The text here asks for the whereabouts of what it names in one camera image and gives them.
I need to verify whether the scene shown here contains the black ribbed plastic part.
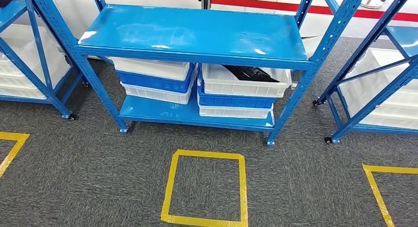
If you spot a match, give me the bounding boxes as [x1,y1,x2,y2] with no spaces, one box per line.
[222,65,280,83]

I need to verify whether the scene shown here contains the blue steel shelf rack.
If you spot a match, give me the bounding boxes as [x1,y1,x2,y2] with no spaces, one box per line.
[23,0,370,146]
[0,0,85,121]
[313,0,418,145]

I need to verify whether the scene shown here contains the yellow floor tape square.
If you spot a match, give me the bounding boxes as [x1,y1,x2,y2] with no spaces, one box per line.
[0,131,30,179]
[160,149,249,227]
[362,164,418,227]

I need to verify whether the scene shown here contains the white car body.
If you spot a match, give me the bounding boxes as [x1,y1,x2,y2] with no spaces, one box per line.
[0,0,418,61]

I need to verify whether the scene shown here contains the white wheeled base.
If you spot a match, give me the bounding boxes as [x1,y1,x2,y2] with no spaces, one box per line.
[360,0,389,9]

